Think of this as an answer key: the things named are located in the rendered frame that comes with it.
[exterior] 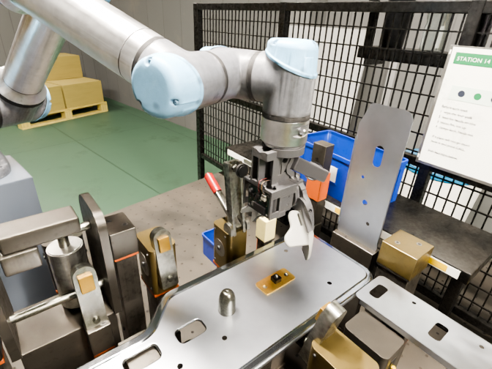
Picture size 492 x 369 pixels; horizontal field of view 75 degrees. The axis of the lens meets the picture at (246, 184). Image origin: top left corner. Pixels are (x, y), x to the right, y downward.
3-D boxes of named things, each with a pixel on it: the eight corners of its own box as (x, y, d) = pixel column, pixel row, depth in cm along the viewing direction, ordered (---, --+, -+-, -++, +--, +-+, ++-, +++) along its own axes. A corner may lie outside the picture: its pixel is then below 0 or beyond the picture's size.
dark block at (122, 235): (135, 376, 78) (109, 235, 59) (124, 355, 83) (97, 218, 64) (154, 364, 81) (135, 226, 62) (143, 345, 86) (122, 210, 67)
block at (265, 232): (256, 329, 92) (266, 222, 75) (249, 321, 94) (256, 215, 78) (266, 323, 94) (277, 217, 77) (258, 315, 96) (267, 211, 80)
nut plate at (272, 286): (266, 296, 64) (266, 291, 63) (254, 284, 66) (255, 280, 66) (296, 278, 69) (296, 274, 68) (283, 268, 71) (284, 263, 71)
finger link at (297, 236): (288, 270, 54) (269, 218, 55) (311, 256, 58) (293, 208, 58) (300, 270, 52) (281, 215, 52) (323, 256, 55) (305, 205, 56)
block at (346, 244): (348, 339, 90) (373, 254, 77) (315, 311, 99) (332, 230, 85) (355, 334, 92) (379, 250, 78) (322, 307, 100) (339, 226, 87)
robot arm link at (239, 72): (173, 45, 47) (239, 52, 42) (216, 43, 56) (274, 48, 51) (176, 100, 50) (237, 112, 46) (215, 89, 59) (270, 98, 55)
